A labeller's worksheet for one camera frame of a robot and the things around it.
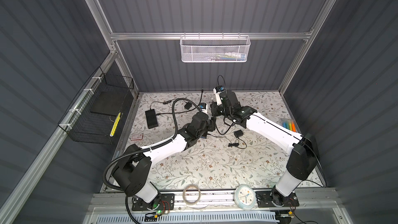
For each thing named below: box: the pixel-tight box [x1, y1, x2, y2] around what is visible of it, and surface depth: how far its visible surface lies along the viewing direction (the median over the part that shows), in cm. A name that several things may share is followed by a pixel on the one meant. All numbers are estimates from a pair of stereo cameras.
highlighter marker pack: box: [281, 118, 297, 133], surface depth 104 cm
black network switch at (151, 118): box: [145, 108, 159, 130], surface depth 107 cm
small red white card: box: [130, 133, 144, 141], surface depth 98 cm
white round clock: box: [233, 184, 258, 211], surface depth 74 cm
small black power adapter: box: [233, 129, 244, 138], surface depth 98 cm
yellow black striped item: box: [109, 112, 122, 137], surface depth 71 cm
